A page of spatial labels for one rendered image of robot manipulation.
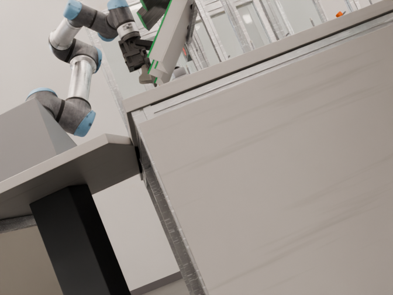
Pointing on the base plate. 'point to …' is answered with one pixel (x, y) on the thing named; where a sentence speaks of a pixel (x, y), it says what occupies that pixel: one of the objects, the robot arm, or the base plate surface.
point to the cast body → (179, 72)
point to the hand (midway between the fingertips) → (156, 84)
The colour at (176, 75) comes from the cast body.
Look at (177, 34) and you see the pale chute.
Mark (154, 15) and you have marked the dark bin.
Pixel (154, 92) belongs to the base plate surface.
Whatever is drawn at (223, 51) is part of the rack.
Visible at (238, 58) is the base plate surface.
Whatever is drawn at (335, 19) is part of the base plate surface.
